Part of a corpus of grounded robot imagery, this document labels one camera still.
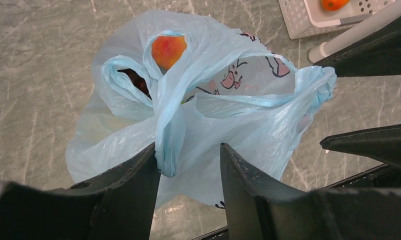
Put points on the orange green fake mango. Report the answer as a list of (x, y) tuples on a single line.
[(333, 5)]

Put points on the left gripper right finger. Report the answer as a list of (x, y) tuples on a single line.
[(236, 171)]

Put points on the dark fake fruit in bag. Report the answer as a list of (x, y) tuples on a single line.
[(137, 81)]

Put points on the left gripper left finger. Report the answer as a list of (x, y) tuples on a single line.
[(117, 204)]

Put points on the white perforated plastic basket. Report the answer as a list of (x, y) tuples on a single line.
[(306, 18)]

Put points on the white PVC pipe frame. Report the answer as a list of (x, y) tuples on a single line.
[(378, 14)]

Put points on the light blue cartoon plastic bag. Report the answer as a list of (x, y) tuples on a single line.
[(227, 87)]

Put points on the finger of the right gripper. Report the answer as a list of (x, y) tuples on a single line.
[(382, 144), (378, 54)]

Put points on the orange red fake peach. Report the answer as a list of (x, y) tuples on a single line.
[(167, 50)]

